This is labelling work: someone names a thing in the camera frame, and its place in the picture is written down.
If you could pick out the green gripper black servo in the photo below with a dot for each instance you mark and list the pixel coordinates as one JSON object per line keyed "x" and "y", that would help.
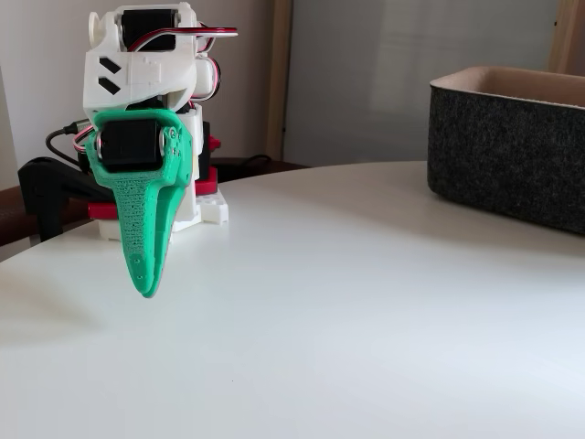
{"x": 130, "y": 146}

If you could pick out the black red clamp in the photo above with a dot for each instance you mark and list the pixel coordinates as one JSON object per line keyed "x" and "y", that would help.
{"x": 45, "y": 183}
{"x": 209, "y": 160}

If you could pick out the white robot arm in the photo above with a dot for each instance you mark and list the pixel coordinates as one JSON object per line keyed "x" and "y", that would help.
{"x": 146, "y": 73}

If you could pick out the dark grey felt basket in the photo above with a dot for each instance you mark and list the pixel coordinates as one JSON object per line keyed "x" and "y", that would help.
{"x": 503, "y": 155}

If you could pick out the light wooden post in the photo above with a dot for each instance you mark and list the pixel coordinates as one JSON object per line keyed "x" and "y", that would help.
{"x": 566, "y": 36}

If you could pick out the beige wooden door frame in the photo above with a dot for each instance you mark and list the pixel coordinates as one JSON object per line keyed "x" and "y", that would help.
{"x": 279, "y": 68}

